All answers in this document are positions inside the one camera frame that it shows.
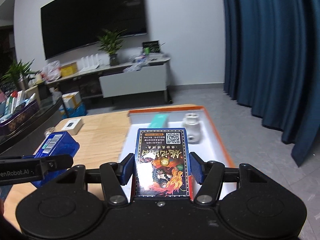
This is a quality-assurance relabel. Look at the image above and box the red playing card box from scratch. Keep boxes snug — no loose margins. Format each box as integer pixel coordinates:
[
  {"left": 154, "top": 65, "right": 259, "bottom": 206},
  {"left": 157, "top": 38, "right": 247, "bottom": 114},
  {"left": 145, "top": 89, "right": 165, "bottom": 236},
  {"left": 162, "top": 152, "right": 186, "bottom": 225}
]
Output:
[{"left": 132, "top": 128, "right": 194, "bottom": 199}]

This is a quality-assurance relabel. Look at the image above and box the white plug-in mosquito repeller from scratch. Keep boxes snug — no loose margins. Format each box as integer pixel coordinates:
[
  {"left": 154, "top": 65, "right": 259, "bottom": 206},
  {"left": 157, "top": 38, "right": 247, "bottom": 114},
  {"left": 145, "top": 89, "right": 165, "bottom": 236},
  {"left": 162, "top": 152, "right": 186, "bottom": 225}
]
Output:
[{"left": 183, "top": 113, "right": 201, "bottom": 144}]

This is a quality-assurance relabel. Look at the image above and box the blue tin box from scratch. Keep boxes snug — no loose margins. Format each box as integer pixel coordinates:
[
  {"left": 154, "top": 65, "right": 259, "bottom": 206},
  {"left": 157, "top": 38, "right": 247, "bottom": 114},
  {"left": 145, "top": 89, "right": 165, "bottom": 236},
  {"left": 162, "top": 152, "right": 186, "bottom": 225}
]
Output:
[{"left": 22, "top": 131, "right": 80, "bottom": 189}]

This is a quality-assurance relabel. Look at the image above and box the clear glass refill bottle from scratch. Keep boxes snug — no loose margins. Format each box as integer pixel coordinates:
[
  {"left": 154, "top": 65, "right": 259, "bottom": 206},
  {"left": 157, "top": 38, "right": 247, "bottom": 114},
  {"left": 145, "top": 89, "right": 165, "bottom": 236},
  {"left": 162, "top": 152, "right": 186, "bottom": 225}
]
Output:
[{"left": 44, "top": 127, "right": 55, "bottom": 138}]

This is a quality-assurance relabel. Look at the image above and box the white charger box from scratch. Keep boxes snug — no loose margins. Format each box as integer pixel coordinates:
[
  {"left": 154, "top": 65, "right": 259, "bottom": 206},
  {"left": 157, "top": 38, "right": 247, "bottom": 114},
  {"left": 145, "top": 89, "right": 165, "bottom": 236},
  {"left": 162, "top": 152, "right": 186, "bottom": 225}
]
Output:
[{"left": 61, "top": 118, "right": 84, "bottom": 135}]

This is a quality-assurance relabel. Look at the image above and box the teal bandage box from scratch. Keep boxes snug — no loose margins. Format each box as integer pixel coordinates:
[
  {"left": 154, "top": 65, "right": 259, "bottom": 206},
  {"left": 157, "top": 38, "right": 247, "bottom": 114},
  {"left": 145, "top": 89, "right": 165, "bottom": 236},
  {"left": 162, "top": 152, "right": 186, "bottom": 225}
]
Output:
[{"left": 148, "top": 114, "right": 169, "bottom": 129}]

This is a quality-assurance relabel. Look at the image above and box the orange-rimmed white box lid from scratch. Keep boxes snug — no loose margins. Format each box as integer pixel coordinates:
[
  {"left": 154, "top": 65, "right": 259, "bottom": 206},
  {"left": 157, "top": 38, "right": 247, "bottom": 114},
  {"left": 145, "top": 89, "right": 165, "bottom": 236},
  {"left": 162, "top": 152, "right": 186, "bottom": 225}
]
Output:
[{"left": 119, "top": 106, "right": 234, "bottom": 199}]

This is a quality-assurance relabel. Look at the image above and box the wooden table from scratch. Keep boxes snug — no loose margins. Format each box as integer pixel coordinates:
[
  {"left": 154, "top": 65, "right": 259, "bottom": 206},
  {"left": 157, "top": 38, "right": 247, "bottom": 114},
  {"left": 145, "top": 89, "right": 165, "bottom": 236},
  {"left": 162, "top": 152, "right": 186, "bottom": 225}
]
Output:
[{"left": 3, "top": 103, "right": 237, "bottom": 222}]

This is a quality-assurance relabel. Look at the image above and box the purple patterned storage tin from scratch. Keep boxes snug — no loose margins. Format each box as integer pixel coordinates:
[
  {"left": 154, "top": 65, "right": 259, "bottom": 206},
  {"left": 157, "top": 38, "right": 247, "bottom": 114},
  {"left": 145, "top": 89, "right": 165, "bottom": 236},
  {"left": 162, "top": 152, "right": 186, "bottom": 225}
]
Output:
[{"left": 0, "top": 100, "right": 40, "bottom": 136}]

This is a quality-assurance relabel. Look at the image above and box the black glass side table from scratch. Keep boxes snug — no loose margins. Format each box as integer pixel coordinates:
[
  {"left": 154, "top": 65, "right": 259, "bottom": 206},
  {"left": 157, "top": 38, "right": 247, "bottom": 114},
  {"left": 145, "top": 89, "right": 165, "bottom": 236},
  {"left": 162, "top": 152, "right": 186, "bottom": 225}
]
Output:
[{"left": 1, "top": 96, "right": 64, "bottom": 158}]

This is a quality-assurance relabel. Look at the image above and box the blue bag on floor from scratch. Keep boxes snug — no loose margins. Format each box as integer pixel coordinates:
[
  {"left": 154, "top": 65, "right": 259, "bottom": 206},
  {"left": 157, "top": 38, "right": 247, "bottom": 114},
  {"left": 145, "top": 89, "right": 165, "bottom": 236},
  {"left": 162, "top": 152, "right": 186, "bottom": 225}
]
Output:
[{"left": 59, "top": 103, "right": 87, "bottom": 119}]

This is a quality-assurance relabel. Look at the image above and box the yellow white carton on floor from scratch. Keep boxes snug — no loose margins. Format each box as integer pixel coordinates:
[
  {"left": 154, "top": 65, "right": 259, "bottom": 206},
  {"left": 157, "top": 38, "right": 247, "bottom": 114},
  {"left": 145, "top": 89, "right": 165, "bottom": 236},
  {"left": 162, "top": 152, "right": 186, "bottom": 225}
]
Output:
[{"left": 62, "top": 91, "right": 82, "bottom": 109}]

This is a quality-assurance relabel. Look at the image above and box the potted plant with metal pot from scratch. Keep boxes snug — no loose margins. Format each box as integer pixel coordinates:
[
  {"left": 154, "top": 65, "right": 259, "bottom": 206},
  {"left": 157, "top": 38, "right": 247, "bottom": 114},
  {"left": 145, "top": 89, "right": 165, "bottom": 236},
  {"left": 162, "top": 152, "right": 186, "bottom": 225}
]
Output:
[{"left": 1, "top": 60, "right": 38, "bottom": 93}]

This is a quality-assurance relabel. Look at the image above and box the white plastic bag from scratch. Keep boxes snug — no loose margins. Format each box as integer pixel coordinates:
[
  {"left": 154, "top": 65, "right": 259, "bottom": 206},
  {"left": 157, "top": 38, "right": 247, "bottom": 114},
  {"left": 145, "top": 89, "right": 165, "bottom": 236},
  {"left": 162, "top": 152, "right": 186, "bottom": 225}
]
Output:
[{"left": 41, "top": 61, "right": 61, "bottom": 82}]

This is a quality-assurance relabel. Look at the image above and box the white TV console cabinet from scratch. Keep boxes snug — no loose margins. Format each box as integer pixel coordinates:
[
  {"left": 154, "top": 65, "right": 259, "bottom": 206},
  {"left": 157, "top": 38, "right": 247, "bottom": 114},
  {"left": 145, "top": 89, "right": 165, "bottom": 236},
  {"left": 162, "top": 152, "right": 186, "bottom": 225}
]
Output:
[{"left": 48, "top": 57, "right": 170, "bottom": 103}]

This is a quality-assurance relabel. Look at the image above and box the yellow cardboard box on console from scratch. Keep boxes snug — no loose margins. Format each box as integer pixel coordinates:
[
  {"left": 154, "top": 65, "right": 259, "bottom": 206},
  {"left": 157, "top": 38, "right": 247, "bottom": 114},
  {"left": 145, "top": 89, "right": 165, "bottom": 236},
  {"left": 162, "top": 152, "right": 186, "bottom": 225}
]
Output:
[{"left": 60, "top": 62, "right": 78, "bottom": 77}]

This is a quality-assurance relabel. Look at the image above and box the white router with antennas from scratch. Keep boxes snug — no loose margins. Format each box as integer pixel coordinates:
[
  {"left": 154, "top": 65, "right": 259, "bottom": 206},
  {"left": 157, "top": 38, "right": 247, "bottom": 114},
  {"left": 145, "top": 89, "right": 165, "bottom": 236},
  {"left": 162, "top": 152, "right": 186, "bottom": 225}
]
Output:
[{"left": 79, "top": 54, "right": 100, "bottom": 73}]

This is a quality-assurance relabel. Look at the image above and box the potted green plant on console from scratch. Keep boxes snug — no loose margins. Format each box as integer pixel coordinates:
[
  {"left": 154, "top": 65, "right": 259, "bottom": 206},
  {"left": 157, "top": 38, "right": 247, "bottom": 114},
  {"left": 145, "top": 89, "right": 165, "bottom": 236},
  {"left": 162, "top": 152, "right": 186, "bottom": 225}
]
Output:
[{"left": 98, "top": 29, "right": 123, "bottom": 66}]

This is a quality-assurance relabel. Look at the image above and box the black green display box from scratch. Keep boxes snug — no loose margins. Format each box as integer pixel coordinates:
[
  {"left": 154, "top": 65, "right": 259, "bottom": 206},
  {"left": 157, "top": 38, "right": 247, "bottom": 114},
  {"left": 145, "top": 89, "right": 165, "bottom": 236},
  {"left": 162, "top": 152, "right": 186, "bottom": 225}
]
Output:
[{"left": 142, "top": 41, "right": 161, "bottom": 55}]

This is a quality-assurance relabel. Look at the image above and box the blue curtain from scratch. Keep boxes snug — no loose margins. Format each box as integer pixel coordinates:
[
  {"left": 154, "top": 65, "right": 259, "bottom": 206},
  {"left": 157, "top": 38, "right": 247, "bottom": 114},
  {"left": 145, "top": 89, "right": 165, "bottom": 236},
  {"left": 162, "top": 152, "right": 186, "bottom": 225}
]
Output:
[{"left": 223, "top": 0, "right": 319, "bottom": 166}]

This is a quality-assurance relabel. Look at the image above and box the wall-mounted black television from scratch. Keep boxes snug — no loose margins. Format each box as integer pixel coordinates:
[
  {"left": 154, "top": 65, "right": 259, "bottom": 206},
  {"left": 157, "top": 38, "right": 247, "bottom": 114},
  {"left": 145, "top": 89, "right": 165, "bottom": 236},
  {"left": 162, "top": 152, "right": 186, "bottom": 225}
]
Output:
[{"left": 41, "top": 0, "right": 147, "bottom": 59}]

